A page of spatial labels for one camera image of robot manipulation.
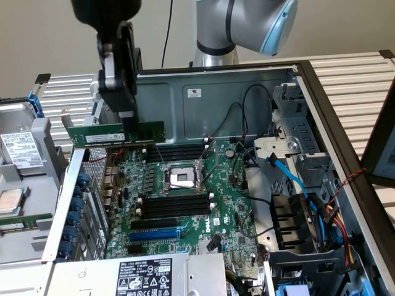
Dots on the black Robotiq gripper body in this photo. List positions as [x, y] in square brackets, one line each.
[105, 12]

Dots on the green RAM stick white label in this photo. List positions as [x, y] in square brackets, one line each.
[31, 219]
[148, 132]

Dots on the black RAM slot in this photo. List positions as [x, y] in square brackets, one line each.
[176, 203]
[179, 149]
[176, 208]
[185, 145]
[176, 213]
[179, 153]
[176, 198]

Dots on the black box device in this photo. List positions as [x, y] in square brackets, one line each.
[139, 58]

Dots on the white case sticker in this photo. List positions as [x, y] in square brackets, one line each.
[194, 93]

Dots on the black table end cap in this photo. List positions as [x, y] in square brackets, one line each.
[387, 54]
[43, 78]

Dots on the thin metal locking lever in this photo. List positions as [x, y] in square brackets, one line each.
[160, 154]
[182, 186]

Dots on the blue disk caddy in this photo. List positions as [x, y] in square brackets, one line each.
[37, 103]

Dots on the grey metal PC case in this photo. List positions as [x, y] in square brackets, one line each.
[216, 108]

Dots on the silver rear port block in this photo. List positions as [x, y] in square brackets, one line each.
[108, 192]
[108, 201]
[108, 182]
[111, 173]

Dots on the blue card retainer clip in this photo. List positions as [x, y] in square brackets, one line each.
[75, 219]
[77, 205]
[71, 235]
[79, 192]
[84, 179]
[68, 249]

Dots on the silver socket cover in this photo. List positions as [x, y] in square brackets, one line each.
[201, 161]

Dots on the silver CPU socket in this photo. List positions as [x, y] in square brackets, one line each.
[180, 177]

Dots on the silver hard disk white label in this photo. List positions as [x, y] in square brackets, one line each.
[21, 148]

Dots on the round coin cell battery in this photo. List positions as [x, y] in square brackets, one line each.
[229, 153]

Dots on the grey parts rack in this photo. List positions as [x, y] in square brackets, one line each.
[40, 185]

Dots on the long black expansion slot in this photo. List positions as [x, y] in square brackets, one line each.
[154, 223]

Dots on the green Dell motherboard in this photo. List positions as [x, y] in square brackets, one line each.
[222, 197]

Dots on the blue expansion slot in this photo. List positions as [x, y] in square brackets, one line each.
[154, 235]

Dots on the silver CPU chip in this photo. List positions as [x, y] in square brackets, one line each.
[10, 200]

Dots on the short black expansion slot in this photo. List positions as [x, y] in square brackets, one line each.
[137, 249]

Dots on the silver finned chipset heatsink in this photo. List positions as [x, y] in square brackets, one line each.
[202, 246]

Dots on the grey metal disk bay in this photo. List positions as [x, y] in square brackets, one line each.
[308, 132]

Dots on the grey power supply with label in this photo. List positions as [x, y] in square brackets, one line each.
[92, 277]

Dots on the black plastic fan shroud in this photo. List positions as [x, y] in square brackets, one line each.
[290, 216]

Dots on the black framed panel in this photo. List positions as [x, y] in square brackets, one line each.
[370, 160]

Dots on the silver card bracket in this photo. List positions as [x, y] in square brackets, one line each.
[66, 118]

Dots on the black plastic bracket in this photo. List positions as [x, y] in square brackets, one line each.
[308, 265]

